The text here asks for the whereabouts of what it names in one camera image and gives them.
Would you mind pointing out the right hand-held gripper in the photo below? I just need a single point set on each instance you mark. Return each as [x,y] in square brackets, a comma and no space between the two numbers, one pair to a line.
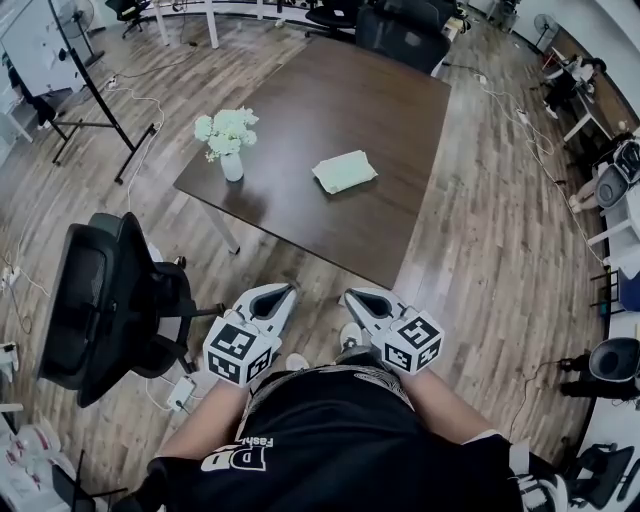
[415,342]

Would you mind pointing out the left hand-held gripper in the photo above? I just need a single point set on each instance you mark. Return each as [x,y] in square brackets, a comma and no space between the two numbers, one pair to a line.
[237,350]

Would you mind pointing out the white cloth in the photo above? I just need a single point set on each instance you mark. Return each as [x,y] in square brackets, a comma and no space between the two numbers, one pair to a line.
[345,172]

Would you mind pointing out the person's left forearm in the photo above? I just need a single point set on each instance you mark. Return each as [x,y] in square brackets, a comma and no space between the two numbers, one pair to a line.
[210,420]

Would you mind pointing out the person's right forearm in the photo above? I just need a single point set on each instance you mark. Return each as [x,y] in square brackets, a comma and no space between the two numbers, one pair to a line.
[450,405]

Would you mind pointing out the person's right white sneaker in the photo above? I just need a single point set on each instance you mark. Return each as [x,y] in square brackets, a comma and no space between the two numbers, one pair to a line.
[351,334]

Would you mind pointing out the person's white sneaker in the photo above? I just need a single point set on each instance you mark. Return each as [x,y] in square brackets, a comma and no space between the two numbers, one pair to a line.
[351,334]
[297,361]

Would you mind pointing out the person's left white sneaker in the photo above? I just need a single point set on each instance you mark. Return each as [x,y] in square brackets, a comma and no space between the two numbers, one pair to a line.
[297,361]

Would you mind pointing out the person's patterned shorts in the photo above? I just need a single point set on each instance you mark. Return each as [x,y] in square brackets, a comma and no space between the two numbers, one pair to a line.
[370,377]

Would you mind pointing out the white power adapter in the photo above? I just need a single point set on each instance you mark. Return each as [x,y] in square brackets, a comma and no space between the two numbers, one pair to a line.
[181,392]

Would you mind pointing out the white vase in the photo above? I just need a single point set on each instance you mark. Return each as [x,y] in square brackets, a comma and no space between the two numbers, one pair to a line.
[232,167]

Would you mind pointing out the person's black printed t-shirt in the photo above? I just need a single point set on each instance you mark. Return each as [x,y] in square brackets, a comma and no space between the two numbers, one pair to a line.
[325,450]

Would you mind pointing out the black mesh office chair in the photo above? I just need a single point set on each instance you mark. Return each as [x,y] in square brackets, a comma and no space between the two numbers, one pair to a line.
[90,310]

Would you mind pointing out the white flower bouquet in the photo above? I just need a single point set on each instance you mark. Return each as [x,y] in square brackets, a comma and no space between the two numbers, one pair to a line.
[227,132]

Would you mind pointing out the dark brown table white legs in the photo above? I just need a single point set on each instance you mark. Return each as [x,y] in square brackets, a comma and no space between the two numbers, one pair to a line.
[350,110]

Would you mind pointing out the white floor power strip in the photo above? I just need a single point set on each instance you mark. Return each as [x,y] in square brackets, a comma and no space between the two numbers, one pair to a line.
[523,116]
[111,83]

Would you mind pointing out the blue chair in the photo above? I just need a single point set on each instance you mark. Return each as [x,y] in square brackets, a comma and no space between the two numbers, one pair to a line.
[631,285]

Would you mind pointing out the large black padded chair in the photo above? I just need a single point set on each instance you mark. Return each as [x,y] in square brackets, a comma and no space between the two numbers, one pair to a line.
[405,40]

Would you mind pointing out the white plastic bag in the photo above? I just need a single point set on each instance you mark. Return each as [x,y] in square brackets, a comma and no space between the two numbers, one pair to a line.
[30,450]

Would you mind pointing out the black armrest office chair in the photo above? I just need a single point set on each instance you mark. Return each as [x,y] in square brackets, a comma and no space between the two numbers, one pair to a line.
[605,465]

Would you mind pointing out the white leg table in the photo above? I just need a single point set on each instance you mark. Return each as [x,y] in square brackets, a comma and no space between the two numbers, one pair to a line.
[213,30]

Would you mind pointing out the black swivel chair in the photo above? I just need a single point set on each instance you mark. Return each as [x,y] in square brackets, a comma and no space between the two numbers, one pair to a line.
[332,15]

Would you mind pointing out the wooden desk white legs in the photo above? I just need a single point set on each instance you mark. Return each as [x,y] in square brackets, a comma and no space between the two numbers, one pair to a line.
[617,100]

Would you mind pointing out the small black office chair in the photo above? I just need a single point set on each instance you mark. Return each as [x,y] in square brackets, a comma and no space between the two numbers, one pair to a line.
[127,12]

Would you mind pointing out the black standing fan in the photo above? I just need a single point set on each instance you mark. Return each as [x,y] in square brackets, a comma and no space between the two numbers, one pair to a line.
[75,15]
[545,24]

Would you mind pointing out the whiteboard on black stand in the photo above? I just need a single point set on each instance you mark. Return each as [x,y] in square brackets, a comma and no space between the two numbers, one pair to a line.
[40,45]

